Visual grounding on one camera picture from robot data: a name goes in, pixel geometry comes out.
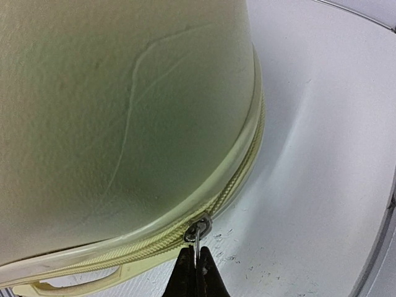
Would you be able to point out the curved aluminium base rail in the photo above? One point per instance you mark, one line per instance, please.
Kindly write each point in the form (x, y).
(379, 253)

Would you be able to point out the pale yellow hard-shell suitcase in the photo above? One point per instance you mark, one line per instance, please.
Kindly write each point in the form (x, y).
(122, 124)

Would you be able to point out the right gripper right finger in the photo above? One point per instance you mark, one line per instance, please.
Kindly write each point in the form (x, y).
(209, 282)

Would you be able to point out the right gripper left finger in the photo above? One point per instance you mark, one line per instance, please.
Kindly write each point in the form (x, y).
(182, 282)

